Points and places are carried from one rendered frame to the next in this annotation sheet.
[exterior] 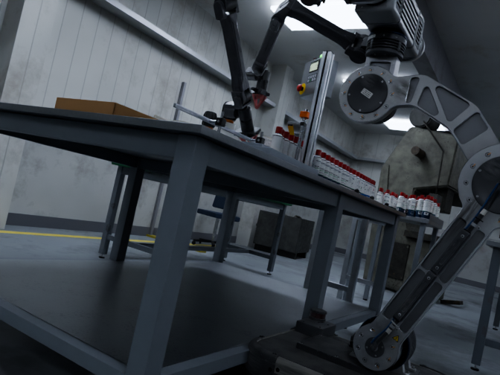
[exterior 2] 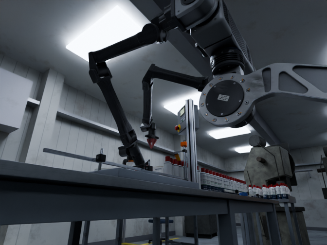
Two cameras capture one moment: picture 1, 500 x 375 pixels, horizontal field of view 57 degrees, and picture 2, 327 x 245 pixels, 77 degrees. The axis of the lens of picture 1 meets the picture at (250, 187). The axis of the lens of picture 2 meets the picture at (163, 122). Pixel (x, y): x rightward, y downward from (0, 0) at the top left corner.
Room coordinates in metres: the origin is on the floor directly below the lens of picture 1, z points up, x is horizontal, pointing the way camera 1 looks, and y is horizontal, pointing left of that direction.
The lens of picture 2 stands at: (0.88, -0.16, 0.77)
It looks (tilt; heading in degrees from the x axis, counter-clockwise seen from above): 22 degrees up; 5
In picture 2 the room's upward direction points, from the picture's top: 1 degrees clockwise
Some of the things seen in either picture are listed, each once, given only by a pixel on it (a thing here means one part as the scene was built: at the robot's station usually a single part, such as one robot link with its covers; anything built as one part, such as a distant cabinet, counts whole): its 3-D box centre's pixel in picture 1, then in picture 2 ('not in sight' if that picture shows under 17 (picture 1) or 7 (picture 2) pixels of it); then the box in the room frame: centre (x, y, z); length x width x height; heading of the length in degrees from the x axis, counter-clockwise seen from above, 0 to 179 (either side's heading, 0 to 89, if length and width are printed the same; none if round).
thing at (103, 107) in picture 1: (122, 120); not in sight; (1.42, 0.43, 0.85); 0.30 x 0.26 x 0.04; 148
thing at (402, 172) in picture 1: (428, 202); (276, 186); (5.97, -2.33, 1.23); 1.26 x 1.08 x 2.46; 56
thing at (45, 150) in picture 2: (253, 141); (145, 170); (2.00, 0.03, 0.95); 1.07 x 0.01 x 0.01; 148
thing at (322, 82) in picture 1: (315, 117); (191, 144); (2.23, -0.24, 1.16); 0.04 x 0.04 x 0.67; 58
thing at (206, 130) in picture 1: (225, 170); (134, 199); (2.26, 0.14, 0.82); 2.10 x 1.31 x 0.02; 148
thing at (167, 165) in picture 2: (275, 147); (167, 172); (2.23, -0.08, 0.98); 0.05 x 0.05 x 0.20
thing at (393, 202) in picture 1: (407, 207); (269, 193); (4.31, -1.50, 0.98); 0.57 x 0.46 x 0.21; 58
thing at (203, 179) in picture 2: (315, 167); (203, 180); (2.68, -0.35, 0.98); 0.05 x 0.05 x 0.20
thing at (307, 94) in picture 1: (318, 79); (187, 119); (2.31, -0.22, 1.38); 0.17 x 0.10 x 0.19; 23
